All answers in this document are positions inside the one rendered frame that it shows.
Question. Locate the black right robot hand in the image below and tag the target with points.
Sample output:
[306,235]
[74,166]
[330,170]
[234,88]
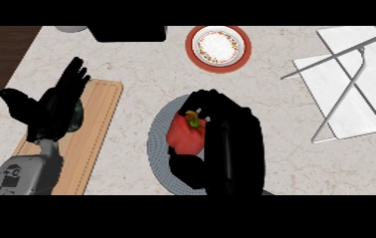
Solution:
[232,149]

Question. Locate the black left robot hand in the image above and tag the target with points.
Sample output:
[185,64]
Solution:
[57,106]

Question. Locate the red bell pepper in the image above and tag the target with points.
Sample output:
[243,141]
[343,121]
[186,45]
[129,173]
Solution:
[185,137]

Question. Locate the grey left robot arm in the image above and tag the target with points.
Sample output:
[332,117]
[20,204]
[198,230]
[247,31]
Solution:
[30,172]

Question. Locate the grey round placemat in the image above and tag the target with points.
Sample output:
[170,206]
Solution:
[160,149]

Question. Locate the white tiered shelf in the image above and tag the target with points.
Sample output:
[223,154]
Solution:
[343,82]

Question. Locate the dark green vegetable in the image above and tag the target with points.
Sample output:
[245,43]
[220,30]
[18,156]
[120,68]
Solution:
[76,117]

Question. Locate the wooden cutting board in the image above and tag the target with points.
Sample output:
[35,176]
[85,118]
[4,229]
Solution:
[91,132]

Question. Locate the grey round container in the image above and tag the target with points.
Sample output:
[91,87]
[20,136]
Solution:
[71,29]

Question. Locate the red rimmed white plate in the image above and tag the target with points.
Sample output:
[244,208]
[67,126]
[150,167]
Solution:
[219,47]

